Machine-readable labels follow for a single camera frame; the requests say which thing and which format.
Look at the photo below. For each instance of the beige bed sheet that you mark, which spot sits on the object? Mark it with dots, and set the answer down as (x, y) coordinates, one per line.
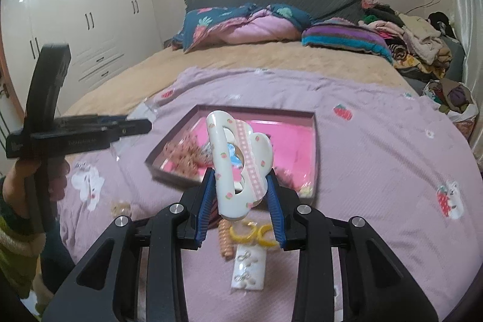
(234, 56)

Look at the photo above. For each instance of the person's left hand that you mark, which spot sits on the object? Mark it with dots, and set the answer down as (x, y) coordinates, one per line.
(60, 180)

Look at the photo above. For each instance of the pile of clothes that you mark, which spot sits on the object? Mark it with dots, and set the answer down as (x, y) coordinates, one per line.
(419, 39)

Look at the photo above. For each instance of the white earring card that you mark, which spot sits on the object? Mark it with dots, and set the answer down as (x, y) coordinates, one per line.
(249, 267)

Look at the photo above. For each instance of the bag of clothes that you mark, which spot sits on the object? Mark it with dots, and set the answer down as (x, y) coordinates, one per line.
(454, 99)

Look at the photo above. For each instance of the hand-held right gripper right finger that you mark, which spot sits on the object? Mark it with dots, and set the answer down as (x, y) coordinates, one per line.
(275, 214)

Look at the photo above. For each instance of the purple strawberry print blanket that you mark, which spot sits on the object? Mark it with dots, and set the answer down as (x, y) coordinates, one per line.
(377, 163)

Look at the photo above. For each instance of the yellow hoop earring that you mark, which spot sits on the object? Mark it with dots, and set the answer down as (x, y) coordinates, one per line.
(236, 236)
(268, 242)

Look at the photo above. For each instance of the pink dotted tulle bow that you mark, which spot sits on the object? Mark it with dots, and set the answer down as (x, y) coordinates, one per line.
(185, 156)

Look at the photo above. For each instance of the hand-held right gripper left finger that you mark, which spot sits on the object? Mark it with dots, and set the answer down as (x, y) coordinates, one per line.
(205, 207)

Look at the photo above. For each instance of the white curtain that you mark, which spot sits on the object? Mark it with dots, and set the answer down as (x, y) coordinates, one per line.
(468, 43)

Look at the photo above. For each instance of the white cloud hair claw clip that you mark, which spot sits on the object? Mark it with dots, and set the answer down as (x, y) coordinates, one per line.
(222, 171)

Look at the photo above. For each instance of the pink shallow box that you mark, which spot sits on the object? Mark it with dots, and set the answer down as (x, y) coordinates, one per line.
(290, 144)

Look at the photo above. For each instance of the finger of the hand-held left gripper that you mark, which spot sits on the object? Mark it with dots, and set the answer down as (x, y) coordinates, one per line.
(130, 129)
(90, 119)

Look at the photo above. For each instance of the striped fuzzy pillow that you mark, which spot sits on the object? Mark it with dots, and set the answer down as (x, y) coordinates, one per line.
(343, 37)

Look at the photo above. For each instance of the person's left forearm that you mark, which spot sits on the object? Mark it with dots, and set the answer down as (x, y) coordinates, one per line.
(17, 242)

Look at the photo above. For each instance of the navy and pink quilt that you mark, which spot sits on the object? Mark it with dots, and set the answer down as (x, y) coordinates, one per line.
(249, 26)

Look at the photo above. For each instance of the white wardrobe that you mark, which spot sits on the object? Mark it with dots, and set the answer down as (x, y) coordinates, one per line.
(75, 5)

